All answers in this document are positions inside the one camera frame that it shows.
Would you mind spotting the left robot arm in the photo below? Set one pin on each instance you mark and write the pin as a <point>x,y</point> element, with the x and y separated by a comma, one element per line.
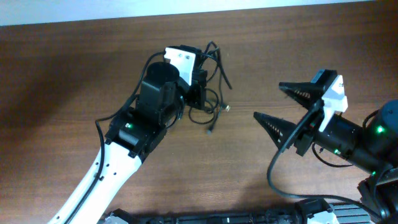
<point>135,130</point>

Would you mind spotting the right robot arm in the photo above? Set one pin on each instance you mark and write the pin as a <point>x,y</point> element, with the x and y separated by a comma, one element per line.
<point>372,146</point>

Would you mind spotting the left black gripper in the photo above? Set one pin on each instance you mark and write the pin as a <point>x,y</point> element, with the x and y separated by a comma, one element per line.
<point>196,94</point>

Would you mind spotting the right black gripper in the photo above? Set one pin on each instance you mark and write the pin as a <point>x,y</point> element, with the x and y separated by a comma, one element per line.
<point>283,125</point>

